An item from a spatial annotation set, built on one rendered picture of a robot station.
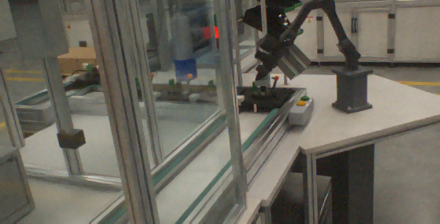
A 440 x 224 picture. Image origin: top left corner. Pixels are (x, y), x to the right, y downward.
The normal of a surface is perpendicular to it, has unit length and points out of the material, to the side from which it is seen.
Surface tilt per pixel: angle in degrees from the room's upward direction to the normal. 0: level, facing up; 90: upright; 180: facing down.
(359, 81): 90
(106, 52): 90
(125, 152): 90
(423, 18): 91
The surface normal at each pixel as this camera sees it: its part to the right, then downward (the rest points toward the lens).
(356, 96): 0.33, 0.27
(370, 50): -0.43, 0.33
